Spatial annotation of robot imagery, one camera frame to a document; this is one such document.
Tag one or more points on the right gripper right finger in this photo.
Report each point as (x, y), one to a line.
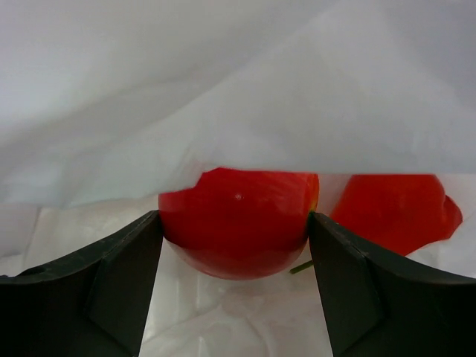
(378, 303)

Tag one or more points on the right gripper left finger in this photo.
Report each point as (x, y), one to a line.
(92, 302)

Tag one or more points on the red fake apple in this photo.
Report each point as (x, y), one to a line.
(240, 225)

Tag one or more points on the white plastic bag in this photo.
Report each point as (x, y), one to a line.
(104, 104)

